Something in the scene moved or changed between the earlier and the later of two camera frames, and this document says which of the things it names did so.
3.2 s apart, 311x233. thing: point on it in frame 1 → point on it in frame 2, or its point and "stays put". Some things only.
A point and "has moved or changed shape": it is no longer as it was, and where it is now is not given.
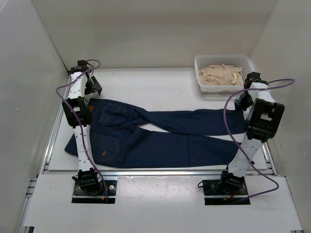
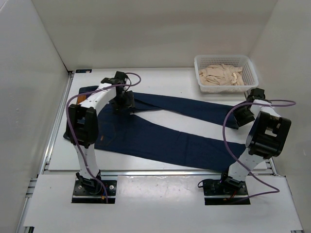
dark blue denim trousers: (123, 137) has moved or changed shape
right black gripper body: (244, 101) → (242, 116)
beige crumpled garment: (222, 74) stays put
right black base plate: (215, 194) stays put
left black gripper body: (89, 87) → (122, 102)
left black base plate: (79, 196) stays put
